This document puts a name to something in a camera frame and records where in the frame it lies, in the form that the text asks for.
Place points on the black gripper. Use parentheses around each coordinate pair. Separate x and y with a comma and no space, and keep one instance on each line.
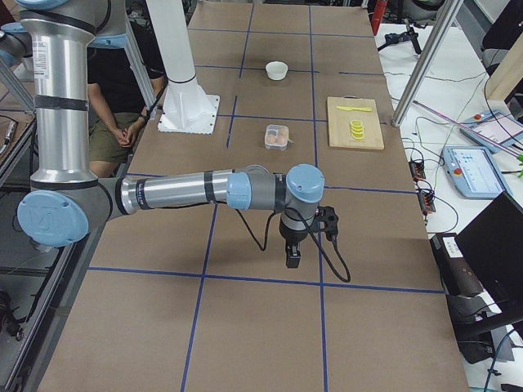
(292,235)

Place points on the clear plastic egg box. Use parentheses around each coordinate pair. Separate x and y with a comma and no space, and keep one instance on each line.
(277,137)

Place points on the white round bowl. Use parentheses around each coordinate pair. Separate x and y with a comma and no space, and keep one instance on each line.
(276,70)

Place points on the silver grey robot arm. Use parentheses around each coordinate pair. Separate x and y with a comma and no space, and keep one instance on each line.
(16,43)
(90,110)

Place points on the brown egg front slot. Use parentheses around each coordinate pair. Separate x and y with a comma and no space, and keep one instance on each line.
(280,141)

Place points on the brown egg slot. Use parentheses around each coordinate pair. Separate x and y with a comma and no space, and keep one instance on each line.
(283,132)
(280,141)

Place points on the brown egg rear slot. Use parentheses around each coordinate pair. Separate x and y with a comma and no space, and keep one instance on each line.
(283,132)

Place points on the bamboo cutting board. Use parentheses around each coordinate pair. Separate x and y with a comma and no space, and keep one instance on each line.
(339,128)

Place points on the yellow plastic knife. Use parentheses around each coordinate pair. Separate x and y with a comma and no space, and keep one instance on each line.
(359,109)

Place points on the teach pendant near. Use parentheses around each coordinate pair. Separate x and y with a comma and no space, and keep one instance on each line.
(474,172)

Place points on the teach pendant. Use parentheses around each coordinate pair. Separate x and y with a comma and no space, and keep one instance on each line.
(474,172)
(496,126)

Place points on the black computer monitor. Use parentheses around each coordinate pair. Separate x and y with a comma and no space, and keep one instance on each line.
(492,245)

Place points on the seated person black shirt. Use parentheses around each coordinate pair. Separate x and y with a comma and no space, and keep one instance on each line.
(120,108)

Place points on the teach pendant far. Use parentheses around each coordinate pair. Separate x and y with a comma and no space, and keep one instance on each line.
(496,126)

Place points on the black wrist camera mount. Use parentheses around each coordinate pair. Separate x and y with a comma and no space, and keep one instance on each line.
(327,220)

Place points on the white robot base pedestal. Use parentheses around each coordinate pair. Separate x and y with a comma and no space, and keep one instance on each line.
(186,106)

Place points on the aluminium frame post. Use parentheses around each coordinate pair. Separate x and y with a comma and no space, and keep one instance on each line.
(448,13)

